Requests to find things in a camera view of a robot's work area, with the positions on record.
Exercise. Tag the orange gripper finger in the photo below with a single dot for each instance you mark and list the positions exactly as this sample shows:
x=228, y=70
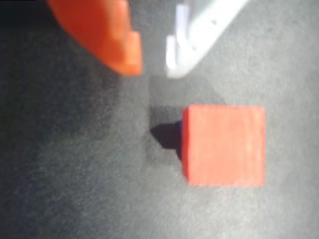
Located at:
x=104, y=35

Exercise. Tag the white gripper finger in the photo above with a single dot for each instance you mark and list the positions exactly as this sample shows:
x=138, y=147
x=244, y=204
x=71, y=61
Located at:
x=197, y=37

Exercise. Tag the red wooden cube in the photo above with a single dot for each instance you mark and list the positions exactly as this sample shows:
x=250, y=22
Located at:
x=224, y=145

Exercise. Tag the blue wooden cube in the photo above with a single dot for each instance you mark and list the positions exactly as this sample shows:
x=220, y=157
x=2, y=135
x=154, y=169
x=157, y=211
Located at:
x=180, y=139

